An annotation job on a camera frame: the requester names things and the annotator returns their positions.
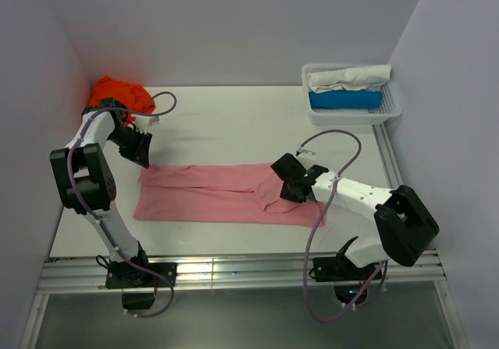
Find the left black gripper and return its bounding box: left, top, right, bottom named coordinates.
left=108, top=125, right=153, bottom=168

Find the pink t shirt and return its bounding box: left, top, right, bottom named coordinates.
left=133, top=163, right=324, bottom=227

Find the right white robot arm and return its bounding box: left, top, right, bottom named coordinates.
left=271, top=153, right=440, bottom=279

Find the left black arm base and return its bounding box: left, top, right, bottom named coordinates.
left=95, top=251, right=177, bottom=312

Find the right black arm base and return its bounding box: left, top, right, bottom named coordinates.
left=308, top=251, right=377, bottom=304

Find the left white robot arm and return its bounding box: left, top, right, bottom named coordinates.
left=50, top=97, right=152, bottom=286

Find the orange t shirt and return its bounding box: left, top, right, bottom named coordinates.
left=87, top=76, right=156, bottom=114

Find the rolled blue t shirt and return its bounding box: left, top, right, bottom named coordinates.
left=308, top=90, right=383, bottom=110

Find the white plastic basket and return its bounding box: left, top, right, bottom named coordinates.
left=302, top=63, right=402, bottom=126

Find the rolled white t shirt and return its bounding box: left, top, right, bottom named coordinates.
left=305, top=64, right=391, bottom=93

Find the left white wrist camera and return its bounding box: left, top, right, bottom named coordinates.
left=135, top=116, right=160, bottom=129

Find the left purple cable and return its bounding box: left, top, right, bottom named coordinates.
left=66, top=91, right=179, bottom=319

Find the purple cable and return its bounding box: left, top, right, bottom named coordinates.
left=298, top=129, right=389, bottom=324
left=66, top=91, right=179, bottom=319

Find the aluminium rail frame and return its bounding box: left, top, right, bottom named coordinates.
left=19, top=122, right=469, bottom=349

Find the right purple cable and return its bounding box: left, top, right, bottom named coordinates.
left=298, top=129, right=389, bottom=324

